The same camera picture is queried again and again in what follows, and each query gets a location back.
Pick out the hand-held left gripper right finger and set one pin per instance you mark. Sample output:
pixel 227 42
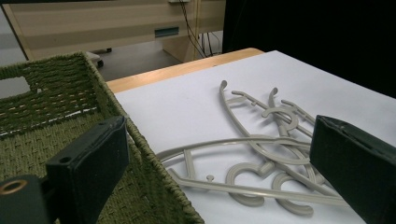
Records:
pixel 358 165

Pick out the grey plastic clothes hanger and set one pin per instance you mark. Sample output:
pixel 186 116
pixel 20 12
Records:
pixel 218 186
pixel 222 93
pixel 280 110

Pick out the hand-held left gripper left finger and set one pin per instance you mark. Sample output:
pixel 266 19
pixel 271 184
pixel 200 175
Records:
pixel 90 161

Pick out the light wooden desk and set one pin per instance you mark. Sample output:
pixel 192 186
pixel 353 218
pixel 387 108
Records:
pixel 93 25

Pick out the office chair base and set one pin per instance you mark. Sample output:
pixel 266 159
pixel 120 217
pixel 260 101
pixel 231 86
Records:
pixel 99 60

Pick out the white table sheet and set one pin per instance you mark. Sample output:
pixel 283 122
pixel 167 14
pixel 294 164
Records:
pixel 186 109

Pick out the green woven basket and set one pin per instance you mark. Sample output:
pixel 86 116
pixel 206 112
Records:
pixel 62 93

